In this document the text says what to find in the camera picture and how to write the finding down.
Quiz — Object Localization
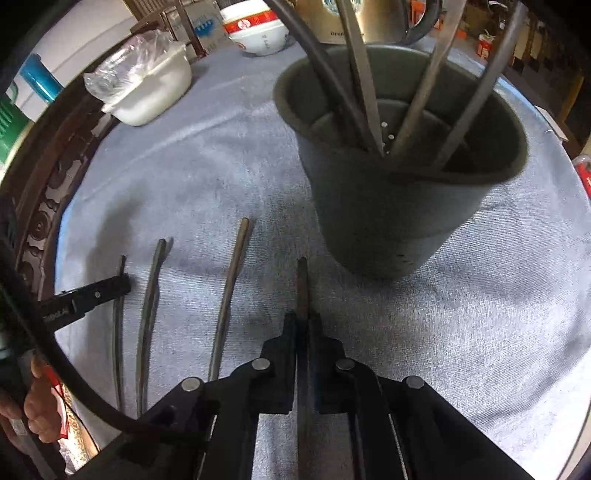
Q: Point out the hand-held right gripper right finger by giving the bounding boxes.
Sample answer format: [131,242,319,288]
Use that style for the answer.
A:
[310,314,532,480]

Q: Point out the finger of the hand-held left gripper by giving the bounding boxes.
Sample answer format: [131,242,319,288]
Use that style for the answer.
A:
[39,273,131,330]

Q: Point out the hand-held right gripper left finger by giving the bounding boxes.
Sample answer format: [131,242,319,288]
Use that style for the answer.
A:
[83,313,298,480]

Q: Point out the dark wooden chopstick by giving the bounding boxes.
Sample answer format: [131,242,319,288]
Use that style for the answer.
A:
[208,218,253,383]
[136,237,173,418]
[433,0,530,170]
[392,0,468,168]
[264,0,366,152]
[335,0,385,158]
[113,255,128,411]

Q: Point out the dark green chopstick holder cup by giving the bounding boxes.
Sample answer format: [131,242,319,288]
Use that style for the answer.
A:
[273,44,528,279]

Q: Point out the person's left hand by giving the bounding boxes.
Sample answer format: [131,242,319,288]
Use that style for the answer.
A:
[23,359,64,445]

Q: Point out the carved wooden sideboard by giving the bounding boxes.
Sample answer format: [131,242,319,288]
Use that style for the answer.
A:
[0,80,118,303]

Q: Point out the green thermos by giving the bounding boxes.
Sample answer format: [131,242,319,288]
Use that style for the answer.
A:
[0,98,29,161]

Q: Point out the white plastic container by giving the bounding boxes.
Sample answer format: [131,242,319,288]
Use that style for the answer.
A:
[102,41,192,126]

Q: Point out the blue thermos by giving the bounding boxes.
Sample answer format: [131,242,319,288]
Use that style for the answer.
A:
[19,54,64,103]

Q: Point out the slatted wooden chair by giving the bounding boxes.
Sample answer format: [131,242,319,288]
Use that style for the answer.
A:
[128,0,205,52]

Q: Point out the white patterned bowl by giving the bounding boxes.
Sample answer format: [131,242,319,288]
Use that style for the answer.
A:
[231,25,290,57]

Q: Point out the white red-rimmed bowl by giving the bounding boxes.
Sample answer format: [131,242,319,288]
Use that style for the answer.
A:
[219,2,283,35]

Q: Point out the gold electric kettle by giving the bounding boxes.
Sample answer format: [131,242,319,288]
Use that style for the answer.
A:
[295,0,444,45]

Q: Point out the black cable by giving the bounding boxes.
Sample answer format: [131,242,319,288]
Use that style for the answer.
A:
[0,256,204,439]

